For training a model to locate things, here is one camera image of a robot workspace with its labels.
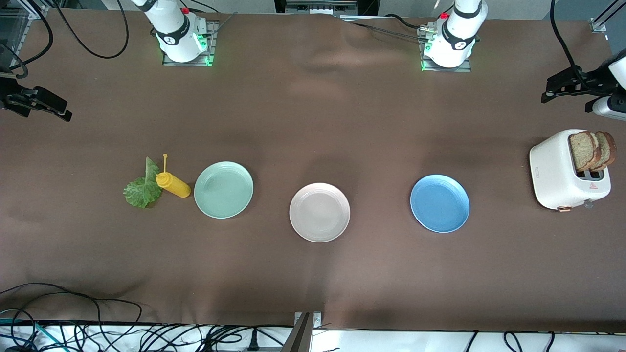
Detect clear acrylic enclosure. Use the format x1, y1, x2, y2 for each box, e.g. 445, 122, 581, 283
0, 0, 49, 55

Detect mint green plate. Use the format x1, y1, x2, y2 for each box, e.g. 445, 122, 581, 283
194, 161, 254, 219

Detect teal cable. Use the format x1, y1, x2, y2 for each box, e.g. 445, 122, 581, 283
0, 317, 52, 345

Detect white toaster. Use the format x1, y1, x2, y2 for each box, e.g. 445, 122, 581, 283
529, 129, 612, 212

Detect black hanging cable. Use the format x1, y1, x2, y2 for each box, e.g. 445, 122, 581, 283
0, 0, 54, 80

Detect yellow mustard squeeze bottle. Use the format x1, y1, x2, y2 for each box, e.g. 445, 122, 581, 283
156, 154, 192, 198

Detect long black looped cable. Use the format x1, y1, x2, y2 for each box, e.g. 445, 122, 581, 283
0, 283, 143, 343

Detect black equipment box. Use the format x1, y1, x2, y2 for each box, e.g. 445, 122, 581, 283
274, 0, 380, 16

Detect grey base supply cable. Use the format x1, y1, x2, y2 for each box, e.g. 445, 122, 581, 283
340, 14, 427, 41

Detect blue plate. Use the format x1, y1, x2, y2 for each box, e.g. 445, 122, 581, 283
410, 174, 470, 233

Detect green lettuce leaf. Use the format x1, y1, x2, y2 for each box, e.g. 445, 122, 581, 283
123, 156, 163, 209

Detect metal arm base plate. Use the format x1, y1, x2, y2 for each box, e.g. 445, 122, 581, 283
419, 27, 472, 73
162, 21, 219, 67

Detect beige plate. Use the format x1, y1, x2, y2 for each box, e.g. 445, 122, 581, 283
289, 183, 351, 243

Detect aluminium frame profile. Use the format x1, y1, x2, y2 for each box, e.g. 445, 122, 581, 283
589, 0, 626, 35

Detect aluminium bracket post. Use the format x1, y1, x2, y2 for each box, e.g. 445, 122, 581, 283
283, 311, 323, 352

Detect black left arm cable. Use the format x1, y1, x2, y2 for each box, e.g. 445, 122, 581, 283
550, 0, 587, 84

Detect brown bread slice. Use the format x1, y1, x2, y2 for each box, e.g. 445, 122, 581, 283
568, 131, 599, 173
594, 131, 618, 172

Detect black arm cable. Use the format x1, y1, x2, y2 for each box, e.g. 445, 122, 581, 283
51, 0, 130, 60
550, 0, 587, 84

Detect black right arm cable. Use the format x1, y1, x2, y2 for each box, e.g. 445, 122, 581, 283
51, 0, 130, 60

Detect brown table cloth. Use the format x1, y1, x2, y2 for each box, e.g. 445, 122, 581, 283
0, 7, 626, 333

